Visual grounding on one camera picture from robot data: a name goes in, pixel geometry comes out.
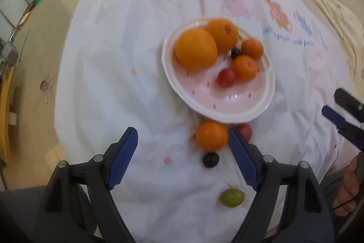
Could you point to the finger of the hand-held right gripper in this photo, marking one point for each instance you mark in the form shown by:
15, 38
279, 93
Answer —
334, 116
348, 102

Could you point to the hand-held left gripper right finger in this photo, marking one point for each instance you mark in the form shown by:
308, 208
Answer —
244, 160

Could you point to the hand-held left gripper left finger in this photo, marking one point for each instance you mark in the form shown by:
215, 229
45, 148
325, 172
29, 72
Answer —
122, 159

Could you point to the red cherry tomato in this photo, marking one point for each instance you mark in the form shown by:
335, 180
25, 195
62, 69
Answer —
245, 131
227, 78

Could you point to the dark purple grape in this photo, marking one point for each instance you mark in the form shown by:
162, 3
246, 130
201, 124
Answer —
236, 53
210, 160

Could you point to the green grape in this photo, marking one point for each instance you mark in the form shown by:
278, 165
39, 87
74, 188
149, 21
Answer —
233, 197

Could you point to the small tangerine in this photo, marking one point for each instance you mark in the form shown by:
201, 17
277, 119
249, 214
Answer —
212, 136
252, 48
245, 68

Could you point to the pink strawberry pattern plate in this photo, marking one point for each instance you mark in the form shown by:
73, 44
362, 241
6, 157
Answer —
219, 80

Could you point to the large smooth orange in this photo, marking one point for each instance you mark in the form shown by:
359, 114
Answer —
196, 49

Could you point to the large orange with stem mark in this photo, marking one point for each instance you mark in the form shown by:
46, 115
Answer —
223, 33

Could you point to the person's right hand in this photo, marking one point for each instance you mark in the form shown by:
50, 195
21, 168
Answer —
351, 189

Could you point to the cream floral quilt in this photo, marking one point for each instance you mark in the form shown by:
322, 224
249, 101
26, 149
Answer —
338, 12

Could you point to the white cartoon printed blanket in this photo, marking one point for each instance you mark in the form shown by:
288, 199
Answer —
128, 60

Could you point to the round floor socket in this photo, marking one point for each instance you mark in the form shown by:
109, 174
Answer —
44, 85

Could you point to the yellow wooden chair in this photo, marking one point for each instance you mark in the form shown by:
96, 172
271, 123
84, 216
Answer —
7, 109

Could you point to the grey metal stand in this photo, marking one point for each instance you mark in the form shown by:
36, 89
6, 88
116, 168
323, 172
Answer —
8, 54

